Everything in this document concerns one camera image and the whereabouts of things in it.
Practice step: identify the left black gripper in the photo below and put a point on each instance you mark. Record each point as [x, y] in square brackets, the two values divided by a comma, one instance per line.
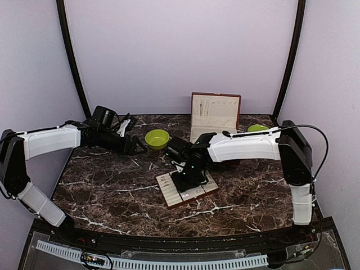
[124, 151]

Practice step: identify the red jewelry box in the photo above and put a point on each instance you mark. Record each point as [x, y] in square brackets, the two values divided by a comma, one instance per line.
[214, 112]

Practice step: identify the green bowl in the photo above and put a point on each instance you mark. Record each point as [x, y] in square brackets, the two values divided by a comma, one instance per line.
[157, 139]

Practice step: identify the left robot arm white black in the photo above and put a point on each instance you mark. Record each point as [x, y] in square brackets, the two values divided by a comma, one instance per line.
[22, 151]

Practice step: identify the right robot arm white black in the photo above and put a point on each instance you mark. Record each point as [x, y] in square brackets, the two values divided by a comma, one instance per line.
[285, 143]

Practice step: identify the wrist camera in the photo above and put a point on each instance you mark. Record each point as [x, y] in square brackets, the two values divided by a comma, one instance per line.
[108, 120]
[178, 150]

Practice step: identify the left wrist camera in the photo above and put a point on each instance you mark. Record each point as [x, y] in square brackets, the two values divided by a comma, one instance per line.
[108, 120]

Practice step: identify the green plate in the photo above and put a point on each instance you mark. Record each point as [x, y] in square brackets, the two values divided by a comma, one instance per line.
[257, 128]

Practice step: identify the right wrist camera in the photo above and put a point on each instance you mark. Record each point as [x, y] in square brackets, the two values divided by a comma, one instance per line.
[178, 150]

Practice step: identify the white slotted cable duct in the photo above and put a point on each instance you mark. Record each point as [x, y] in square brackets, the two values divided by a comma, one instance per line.
[151, 261]

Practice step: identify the small circuit board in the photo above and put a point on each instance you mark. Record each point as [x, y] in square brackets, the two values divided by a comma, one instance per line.
[90, 258]

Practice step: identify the red jewelry tray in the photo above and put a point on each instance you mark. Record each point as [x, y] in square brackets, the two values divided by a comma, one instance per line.
[174, 198]

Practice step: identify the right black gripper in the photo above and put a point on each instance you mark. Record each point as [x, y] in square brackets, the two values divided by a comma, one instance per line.
[183, 186]

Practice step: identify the right black frame post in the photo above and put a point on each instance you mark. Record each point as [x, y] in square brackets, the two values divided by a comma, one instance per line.
[300, 11]

